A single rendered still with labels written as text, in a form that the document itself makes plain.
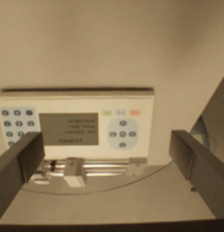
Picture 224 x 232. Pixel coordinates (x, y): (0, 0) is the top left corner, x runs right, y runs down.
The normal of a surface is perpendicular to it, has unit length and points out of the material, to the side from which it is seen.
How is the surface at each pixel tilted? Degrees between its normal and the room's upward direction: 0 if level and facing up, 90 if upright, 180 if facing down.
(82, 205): 90
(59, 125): 37
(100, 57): 0
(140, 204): 90
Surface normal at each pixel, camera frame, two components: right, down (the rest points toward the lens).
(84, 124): 0.03, 0.30
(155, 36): 0.03, 0.81
